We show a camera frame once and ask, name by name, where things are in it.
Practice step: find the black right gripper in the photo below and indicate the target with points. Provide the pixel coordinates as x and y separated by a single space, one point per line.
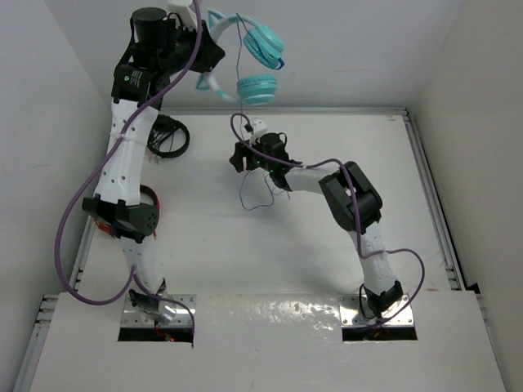
239 158

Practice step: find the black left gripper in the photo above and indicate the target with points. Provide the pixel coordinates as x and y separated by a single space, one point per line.
208 54

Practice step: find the teal cat-ear headphones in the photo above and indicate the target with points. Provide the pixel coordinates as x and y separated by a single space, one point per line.
263 44

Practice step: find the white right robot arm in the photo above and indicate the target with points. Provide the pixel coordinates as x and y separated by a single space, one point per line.
354 203

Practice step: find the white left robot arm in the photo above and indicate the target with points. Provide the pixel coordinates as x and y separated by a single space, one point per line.
136 102

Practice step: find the black headphones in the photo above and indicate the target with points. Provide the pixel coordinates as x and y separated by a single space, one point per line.
162 135

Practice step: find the red headphones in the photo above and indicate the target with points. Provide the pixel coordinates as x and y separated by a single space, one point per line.
153 200

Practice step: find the white front cover board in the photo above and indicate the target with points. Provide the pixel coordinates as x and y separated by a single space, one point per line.
272 343

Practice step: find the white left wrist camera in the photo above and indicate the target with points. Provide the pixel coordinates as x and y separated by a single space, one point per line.
185 11

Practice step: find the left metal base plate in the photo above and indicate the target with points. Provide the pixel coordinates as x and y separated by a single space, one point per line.
167 315

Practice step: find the metal base plate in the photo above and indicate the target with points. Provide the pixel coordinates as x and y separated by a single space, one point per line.
354 311
167 315

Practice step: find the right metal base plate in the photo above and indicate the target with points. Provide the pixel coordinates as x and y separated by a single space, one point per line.
354 311

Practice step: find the aluminium table frame rail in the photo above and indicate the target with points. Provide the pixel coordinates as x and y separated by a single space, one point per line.
209 245

